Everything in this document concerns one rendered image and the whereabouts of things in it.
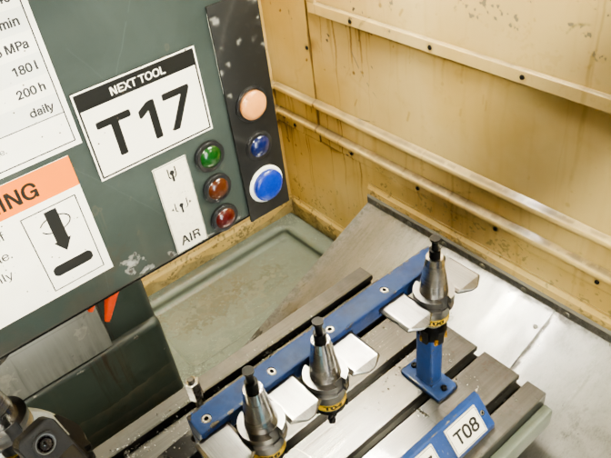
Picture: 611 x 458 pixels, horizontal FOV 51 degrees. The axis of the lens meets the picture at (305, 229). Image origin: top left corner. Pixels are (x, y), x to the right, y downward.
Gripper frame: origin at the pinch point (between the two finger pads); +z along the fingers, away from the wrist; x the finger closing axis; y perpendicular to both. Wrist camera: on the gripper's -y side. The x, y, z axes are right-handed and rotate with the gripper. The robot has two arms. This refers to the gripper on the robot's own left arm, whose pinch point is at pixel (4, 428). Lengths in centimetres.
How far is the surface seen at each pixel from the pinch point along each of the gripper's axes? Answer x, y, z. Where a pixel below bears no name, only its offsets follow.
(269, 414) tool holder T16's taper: 20.5, 3.7, -24.7
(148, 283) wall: 65, 63, 66
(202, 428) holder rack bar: 15.4, 6.2, -17.1
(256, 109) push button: 23, -39, -29
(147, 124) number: 14, -42, -26
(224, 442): 15.8, 7.2, -20.3
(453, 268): 59, 7, -31
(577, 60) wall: 94, -14, -36
